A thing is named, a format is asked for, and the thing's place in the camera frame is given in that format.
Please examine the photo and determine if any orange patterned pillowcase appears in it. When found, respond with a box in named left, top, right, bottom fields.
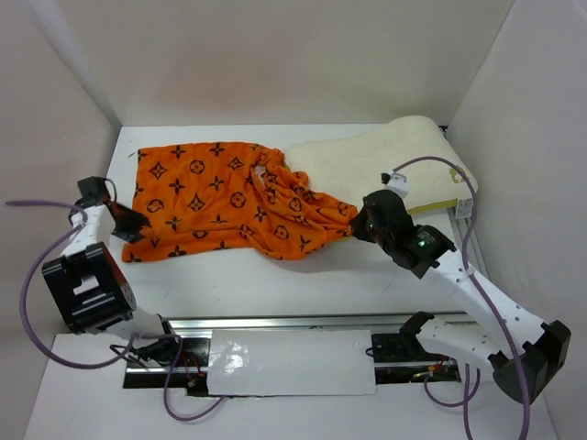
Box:
left=121, top=142, right=358, bottom=263

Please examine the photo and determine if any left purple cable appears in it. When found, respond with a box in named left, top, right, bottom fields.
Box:
left=5, top=176, right=230, bottom=423

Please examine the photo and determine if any cream white pillow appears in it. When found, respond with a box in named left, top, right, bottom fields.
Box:
left=285, top=115, right=478, bottom=215

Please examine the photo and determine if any aluminium side rail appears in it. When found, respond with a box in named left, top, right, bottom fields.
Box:
left=448, top=207, right=488, bottom=276

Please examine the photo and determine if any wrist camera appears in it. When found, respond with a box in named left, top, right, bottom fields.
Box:
left=381, top=171, right=409, bottom=199
left=75, top=176, right=111, bottom=209

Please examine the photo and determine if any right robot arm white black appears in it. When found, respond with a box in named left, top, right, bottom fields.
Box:
left=351, top=190, right=571, bottom=402

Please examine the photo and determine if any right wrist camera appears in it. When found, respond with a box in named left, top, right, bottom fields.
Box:
left=381, top=171, right=409, bottom=199

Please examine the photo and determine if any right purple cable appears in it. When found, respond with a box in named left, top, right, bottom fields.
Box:
left=392, top=155, right=533, bottom=440

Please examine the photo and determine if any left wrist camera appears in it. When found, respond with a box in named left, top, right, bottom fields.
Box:
left=75, top=176, right=111, bottom=209

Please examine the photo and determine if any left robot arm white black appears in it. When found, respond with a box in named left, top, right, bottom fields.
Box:
left=41, top=202, right=181, bottom=367

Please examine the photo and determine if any white cover plate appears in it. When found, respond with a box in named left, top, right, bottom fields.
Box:
left=206, top=330, right=376, bottom=397

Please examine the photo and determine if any purple cable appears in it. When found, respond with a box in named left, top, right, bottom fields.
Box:
left=392, top=155, right=533, bottom=440
left=5, top=176, right=230, bottom=423

